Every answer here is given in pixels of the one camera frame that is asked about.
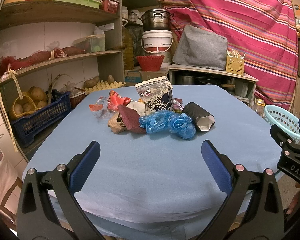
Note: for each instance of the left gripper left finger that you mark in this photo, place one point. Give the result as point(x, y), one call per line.
point(36, 217)

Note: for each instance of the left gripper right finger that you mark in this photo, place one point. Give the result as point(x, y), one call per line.
point(263, 218)

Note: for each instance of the blue plastic shoe cover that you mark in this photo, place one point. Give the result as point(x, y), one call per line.
point(176, 123)

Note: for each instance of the brown paper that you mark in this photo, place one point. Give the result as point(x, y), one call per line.
point(116, 123)

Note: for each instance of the clear red candy wrapper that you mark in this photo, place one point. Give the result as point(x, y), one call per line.
point(100, 108)

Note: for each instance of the maroon scouring pad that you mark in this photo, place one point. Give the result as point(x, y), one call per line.
point(130, 118)

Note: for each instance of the red plastic wrapper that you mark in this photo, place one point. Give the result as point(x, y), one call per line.
point(115, 99)

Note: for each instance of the patterned snack bag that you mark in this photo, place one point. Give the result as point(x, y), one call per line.
point(156, 94)

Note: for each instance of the right human hand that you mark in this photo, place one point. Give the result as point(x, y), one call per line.
point(294, 201)

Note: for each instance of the light blue laundry basket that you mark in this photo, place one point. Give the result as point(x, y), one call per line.
point(283, 119)

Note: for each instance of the oil bottle on floor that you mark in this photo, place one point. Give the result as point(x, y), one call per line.
point(258, 107)

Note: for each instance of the grey low shelf cabinet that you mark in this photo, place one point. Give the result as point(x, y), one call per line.
point(241, 87)

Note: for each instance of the blue table cloth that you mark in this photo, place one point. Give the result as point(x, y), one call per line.
point(157, 186)

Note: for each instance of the yellow chopstick holder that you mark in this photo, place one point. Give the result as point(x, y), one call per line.
point(235, 62)

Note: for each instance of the yellow basket of potatoes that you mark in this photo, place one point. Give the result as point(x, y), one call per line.
point(33, 100)

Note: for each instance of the dark blue plastic crate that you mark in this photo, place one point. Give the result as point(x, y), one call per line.
point(26, 128)

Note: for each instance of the striped red curtain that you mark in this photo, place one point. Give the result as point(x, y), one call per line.
point(263, 30)

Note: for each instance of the yellow egg tray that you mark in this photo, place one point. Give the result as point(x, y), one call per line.
point(104, 85)

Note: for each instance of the cardboard box under basket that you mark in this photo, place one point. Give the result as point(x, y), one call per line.
point(132, 77)

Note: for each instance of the red woven basket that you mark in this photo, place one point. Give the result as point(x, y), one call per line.
point(150, 63)

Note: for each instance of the white plastic bucket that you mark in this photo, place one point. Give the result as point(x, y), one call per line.
point(156, 41)

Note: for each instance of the clear storage container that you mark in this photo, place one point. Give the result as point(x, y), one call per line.
point(91, 43)

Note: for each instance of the cooking oil jug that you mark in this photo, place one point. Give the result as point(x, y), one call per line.
point(128, 52)

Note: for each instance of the steel cooking pot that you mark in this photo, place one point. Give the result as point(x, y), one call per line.
point(156, 19)

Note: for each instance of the green plastic tray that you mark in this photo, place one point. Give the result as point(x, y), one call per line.
point(88, 3)

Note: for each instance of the small red basket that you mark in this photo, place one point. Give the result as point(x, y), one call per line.
point(110, 6)

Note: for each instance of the wooden wall shelf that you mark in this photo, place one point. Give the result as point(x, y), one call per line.
point(23, 40)

